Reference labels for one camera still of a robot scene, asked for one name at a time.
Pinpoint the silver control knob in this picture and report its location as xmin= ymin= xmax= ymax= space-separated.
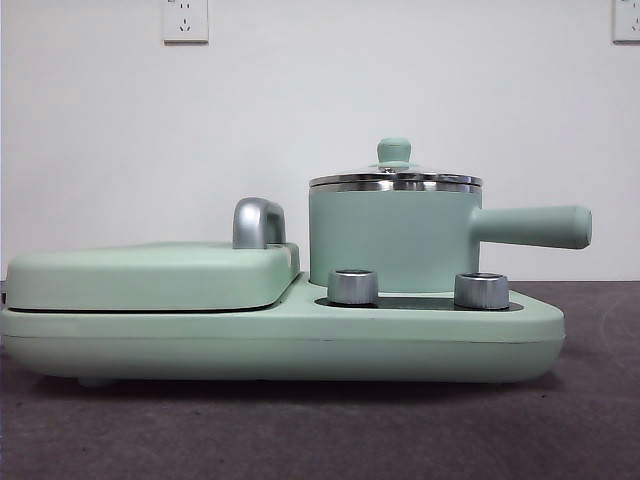
xmin=327 ymin=268 xmax=380 ymax=305
xmin=454 ymin=271 xmax=511 ymax=309

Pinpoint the green steamer pot with handle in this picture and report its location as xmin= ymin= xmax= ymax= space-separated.
xmin=307 ymin=185 xmax=593 ymax=296

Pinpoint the white wall socket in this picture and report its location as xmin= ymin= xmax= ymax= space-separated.
xmin=612 ymin=0 xmax=640 ymax=45
xmin=162 ymin=0 xmax=210 ymax=45

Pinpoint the green breakfast machine base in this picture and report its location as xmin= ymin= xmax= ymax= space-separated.
xmin=0 ymin=287 xmax=566 ymax=389

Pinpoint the glass lid with green knob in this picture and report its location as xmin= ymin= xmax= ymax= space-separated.
xmin=307 ymin=138 xmax=484 ymax=194

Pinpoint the green grill cover silver handle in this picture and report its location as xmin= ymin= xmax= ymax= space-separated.
xmin=5 ymin=197 xmax=301 ymax=311

